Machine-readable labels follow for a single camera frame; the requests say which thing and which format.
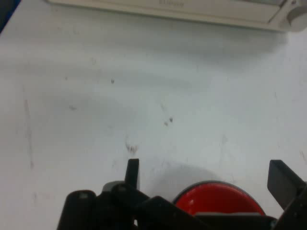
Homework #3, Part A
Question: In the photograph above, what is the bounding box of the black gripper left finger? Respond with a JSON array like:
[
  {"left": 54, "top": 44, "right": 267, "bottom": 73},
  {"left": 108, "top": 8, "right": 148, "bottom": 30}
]
[{"left": 57, "top": 158, "right": 209, "bottom": 230}]

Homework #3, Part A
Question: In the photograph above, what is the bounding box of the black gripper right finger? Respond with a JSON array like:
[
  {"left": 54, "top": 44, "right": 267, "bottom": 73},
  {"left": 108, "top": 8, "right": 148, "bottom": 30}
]
[{"left": 267, "top": 159, "right": 307, "bottom": 230}]

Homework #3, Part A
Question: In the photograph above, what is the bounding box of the red bowl with black rim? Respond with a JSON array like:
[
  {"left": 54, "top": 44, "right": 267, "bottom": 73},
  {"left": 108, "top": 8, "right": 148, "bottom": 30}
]
[{"left": 173, "top": 181, "right": 266, "bottom": 216}]

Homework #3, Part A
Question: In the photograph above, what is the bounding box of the cream toaster oven body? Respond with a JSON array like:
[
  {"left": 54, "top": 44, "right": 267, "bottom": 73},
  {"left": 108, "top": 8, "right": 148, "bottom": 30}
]
[{"left": 45, "top": 0, "right": 307, "bottom": 33}]

